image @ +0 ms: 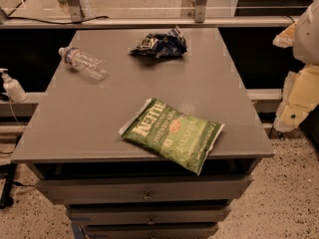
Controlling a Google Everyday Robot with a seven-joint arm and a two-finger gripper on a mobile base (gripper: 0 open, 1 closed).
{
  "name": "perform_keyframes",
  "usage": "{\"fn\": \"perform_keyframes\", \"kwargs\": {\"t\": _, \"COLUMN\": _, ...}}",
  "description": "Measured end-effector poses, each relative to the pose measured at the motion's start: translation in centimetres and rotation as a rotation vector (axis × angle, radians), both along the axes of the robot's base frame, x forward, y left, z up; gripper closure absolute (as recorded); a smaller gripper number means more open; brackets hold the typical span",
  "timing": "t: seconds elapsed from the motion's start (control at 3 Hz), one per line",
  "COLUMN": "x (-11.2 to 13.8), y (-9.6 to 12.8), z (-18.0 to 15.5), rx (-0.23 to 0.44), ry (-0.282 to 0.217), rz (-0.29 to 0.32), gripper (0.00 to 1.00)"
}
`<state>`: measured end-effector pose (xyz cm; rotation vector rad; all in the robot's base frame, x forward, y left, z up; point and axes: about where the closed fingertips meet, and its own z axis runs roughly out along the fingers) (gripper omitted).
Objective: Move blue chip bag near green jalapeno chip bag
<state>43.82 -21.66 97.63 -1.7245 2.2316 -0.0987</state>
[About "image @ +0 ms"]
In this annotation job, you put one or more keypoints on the green jalapeno Kettle chip bag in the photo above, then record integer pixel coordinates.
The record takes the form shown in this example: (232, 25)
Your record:
(184, 139)

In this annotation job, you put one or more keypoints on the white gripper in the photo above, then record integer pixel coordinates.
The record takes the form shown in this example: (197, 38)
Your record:
(307, 34)

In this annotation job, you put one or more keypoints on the bottom grey drawer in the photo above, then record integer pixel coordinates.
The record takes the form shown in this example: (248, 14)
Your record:
(160, 231)

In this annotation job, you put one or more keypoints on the clear plastic water bottle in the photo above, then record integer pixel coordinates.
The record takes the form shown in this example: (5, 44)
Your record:
(84, 63)

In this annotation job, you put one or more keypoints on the top grey drawer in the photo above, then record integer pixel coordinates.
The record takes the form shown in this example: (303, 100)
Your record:
(144, 189)

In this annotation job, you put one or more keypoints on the left metal frame post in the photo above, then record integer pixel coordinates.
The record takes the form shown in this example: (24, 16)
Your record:
(79, 10)

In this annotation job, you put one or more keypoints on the white pump dispenser bottle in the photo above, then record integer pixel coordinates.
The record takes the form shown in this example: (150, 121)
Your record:
(13, 88)

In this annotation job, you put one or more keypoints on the grey drawer cabinet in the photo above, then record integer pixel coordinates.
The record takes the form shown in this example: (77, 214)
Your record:
(74, 132)

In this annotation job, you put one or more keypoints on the grey drawer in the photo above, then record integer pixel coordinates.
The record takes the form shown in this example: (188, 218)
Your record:
(149, 215)
(144, 189)
(160, 231)

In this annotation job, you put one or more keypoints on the right metal frame post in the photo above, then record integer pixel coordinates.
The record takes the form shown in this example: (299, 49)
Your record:
(199, 11)

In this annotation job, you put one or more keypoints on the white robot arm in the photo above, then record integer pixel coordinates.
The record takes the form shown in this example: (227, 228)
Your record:
(306, 44)

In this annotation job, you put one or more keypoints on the middle grey drawer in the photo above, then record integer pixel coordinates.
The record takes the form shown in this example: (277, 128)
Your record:
(149, 215)

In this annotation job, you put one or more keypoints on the blue chip bag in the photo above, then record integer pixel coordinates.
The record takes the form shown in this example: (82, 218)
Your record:
(156, 45)

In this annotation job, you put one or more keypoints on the metal frame post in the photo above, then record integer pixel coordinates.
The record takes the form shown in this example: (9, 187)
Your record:
(199, 11)
(79, 10)

